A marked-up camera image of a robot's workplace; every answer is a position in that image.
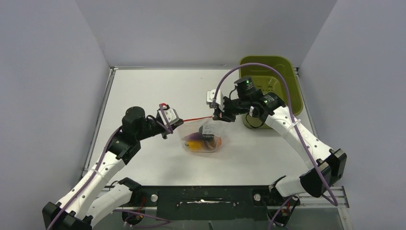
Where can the purple toy eggplant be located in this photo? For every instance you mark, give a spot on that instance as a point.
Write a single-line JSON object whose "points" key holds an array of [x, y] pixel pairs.
{"points": [[193, 137]]}

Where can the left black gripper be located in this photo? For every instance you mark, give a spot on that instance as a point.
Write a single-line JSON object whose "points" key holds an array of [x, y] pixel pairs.
{"points": [[170, 128]]}

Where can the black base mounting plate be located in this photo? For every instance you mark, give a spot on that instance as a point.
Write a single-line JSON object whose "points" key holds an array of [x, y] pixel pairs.
{"points": [[253, 202]]}

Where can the olive green plastic basket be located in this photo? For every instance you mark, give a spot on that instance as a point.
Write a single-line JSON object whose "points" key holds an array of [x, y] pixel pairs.
{"points": [[268, 81]]}

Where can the yellow toy bell pepper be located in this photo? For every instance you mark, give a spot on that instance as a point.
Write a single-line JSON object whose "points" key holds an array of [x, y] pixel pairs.
{"points": [[194, 145]]}

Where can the dark green toy avocado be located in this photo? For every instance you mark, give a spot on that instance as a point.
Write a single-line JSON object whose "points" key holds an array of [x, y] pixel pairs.
{"points": [[207, 132]]}

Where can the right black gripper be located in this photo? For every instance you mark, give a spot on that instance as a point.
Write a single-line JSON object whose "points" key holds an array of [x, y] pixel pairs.
{"points": [[224, 114]]}

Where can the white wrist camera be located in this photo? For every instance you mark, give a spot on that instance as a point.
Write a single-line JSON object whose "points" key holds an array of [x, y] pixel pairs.
{"points": [[168, 115], [211, 95]]}

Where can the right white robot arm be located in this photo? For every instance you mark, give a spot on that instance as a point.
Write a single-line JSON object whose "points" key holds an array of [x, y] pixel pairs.
{"points": [[325, 165]]}

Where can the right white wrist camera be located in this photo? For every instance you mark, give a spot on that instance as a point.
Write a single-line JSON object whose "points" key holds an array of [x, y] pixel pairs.
{"points": [[211, 95]]}

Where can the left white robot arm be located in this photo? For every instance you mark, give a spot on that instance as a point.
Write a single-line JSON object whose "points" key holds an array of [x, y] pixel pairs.
{"points": [[83, 206]]}

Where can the clear zip top bag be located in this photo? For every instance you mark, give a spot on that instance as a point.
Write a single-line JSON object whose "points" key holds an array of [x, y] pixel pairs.
{"points": [[192, 125]]}

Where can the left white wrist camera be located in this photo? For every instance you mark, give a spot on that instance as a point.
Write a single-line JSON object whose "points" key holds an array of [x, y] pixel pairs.
{"points": [[168, 115]]}

